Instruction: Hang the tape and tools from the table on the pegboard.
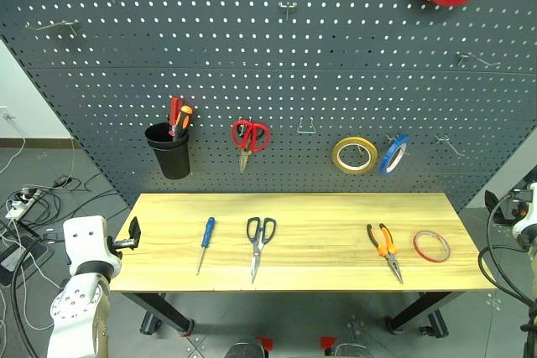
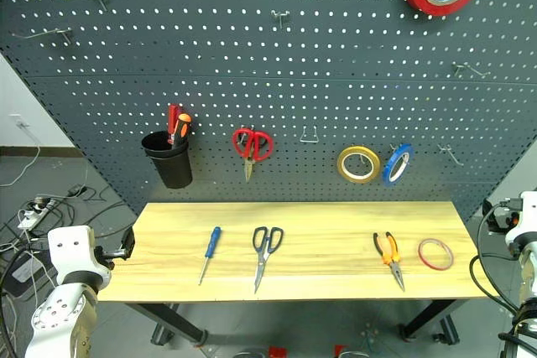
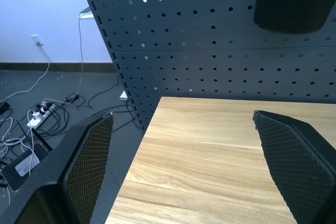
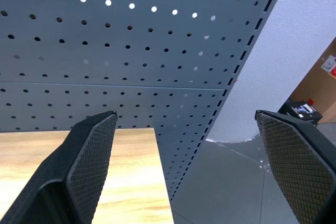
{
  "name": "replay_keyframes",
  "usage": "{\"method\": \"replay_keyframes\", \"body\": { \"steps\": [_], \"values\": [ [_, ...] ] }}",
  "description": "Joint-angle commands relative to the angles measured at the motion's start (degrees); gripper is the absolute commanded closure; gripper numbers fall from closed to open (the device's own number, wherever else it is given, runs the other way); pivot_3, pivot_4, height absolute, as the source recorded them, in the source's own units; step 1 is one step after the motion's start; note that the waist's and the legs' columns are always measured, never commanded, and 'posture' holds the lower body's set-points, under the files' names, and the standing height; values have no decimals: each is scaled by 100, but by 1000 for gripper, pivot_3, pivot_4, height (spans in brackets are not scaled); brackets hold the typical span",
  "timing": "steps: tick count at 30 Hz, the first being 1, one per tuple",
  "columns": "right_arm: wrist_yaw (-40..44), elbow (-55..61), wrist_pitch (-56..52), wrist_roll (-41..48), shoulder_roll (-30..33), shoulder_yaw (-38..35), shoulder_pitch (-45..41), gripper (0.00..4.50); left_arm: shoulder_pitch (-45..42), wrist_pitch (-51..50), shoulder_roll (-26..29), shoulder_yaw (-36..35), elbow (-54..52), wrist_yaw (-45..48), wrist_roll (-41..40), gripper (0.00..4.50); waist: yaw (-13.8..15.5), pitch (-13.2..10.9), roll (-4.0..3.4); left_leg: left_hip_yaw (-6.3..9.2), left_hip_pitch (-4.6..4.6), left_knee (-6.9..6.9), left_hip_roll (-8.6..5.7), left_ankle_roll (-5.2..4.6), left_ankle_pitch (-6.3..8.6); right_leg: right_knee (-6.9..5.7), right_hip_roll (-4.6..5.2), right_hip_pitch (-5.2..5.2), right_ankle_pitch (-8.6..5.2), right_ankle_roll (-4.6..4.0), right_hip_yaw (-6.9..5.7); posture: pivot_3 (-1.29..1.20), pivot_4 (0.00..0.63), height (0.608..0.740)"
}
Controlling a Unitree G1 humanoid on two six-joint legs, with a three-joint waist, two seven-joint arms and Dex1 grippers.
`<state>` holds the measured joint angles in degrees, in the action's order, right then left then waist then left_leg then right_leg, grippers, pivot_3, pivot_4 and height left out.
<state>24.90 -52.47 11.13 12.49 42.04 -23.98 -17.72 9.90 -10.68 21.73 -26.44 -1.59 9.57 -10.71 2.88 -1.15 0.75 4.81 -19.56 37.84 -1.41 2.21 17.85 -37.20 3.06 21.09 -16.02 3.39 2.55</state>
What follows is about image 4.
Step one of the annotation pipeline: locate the brown cardboard box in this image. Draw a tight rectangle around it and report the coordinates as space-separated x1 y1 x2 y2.
290 36 336 124

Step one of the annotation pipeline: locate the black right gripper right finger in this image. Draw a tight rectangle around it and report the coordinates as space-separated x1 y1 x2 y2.
255 110 336 224

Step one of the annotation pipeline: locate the grey metal pegboard panel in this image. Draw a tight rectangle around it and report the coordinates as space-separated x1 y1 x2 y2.
0 0 292 201

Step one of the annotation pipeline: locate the white and red door sticker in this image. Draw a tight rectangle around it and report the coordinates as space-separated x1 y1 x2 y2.
321 55 336 79

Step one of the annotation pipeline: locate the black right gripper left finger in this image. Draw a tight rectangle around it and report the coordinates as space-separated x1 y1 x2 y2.
0 110 118 224

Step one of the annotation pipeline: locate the black box with labels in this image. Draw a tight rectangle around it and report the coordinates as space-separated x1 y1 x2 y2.
278 99 323 127

